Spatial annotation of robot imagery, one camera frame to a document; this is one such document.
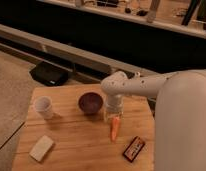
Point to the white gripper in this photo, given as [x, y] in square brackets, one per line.
[113, 105]

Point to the orange pepper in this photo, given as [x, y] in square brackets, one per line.
[115, 127]

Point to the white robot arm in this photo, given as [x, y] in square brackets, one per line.
[180, 114]

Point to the dark ceramic bowl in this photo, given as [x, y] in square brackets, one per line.
[90, 103]

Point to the red black small box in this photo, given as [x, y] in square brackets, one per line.
[133, 149]

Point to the white plastic cup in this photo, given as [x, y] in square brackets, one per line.
[43, 106]

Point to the black flat box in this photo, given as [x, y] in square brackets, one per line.
[49, 74]

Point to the beige sponge block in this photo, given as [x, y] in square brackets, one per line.
[40, 149]

